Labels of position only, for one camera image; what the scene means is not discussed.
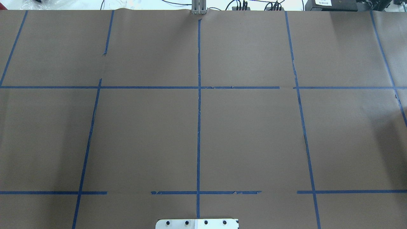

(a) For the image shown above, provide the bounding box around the aluminium frame post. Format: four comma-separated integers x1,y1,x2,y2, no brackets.
191,0,208,15

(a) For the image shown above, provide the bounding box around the black computer box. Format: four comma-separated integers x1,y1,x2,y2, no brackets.
304,0,358,12

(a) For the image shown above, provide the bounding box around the white camera pedestal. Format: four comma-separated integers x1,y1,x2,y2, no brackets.
155,219,239,229

